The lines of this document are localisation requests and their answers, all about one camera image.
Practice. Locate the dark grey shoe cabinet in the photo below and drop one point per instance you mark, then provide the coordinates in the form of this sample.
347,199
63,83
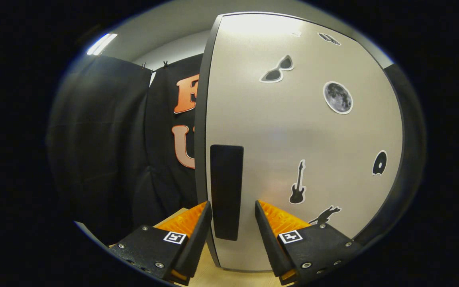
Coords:
201,131

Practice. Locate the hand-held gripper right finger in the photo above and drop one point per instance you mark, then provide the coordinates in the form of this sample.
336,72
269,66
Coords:
269,243

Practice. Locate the white shoe cabinet door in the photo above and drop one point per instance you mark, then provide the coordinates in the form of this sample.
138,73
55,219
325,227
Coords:
293,131

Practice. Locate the row of black cloth clips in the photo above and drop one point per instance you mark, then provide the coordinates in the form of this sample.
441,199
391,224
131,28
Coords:
165,64

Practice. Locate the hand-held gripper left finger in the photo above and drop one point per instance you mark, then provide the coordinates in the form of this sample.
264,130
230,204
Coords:
197,243

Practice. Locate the black backdrop cloth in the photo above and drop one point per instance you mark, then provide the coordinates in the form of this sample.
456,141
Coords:
106,139

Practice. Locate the ceiling light strip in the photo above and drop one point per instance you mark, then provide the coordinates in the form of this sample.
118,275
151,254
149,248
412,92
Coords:
101,44

